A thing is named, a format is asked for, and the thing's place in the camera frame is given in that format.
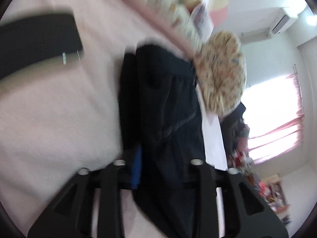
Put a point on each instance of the rolled floral quilt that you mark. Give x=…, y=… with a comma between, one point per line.
x=222, y=72

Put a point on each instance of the pink curtain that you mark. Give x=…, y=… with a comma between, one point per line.
x=275, y=116

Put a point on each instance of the dark clothes pile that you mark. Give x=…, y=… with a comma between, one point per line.
x=235, y=132

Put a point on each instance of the pink white bookshelf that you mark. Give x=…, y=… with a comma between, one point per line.
x=272, y=192

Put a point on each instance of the long bear print pillow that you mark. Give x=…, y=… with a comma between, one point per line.
x=173, y=20

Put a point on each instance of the black pants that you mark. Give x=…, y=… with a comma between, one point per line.
x=161, y=127

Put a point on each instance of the white air conditioner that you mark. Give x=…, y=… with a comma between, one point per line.
x=285, y=18

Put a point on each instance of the purple floral small pillow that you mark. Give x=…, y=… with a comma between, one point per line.
x=202, y=22

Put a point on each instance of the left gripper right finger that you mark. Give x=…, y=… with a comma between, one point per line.
x=246, y=214

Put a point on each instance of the pink fleece bed blanket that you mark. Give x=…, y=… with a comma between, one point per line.
x=57, y=117

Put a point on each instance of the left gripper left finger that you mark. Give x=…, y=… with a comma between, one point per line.
x=89, y=205

